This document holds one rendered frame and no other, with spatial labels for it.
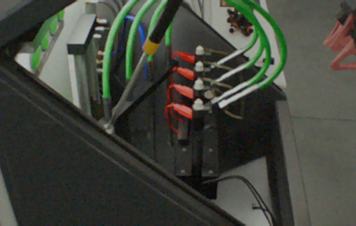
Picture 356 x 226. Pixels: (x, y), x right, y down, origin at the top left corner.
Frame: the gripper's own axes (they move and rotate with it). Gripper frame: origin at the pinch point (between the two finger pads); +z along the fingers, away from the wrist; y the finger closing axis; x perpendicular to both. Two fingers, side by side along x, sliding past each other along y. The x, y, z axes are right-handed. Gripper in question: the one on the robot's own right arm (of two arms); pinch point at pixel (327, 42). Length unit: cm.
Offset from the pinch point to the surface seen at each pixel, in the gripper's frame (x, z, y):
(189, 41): -11.1, 33.8, 17.9
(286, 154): 6.6, 25.3, -16.8
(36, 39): 49, 17, 45
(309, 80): -187, 92, -85
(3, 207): 60, 41, 30
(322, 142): -123, 83, -94
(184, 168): 21.6, 38.8, 1.6
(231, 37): -45, 41, 4
